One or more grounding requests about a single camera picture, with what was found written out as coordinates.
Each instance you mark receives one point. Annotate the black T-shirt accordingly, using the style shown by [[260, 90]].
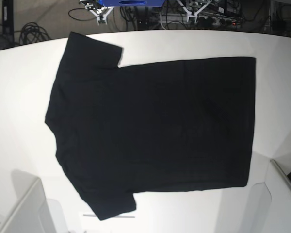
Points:
[[175, 126]]

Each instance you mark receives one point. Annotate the blue plastic bin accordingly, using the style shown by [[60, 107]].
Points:
[[148, 3]]

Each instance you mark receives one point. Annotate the black equipment rack left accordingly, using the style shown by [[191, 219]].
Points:
[[8, 18]]

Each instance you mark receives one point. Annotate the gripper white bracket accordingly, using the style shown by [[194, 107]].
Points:
[[191, 9], [100, 11]]

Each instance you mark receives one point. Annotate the white bin right front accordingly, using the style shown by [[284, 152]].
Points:
[[268, 208]]

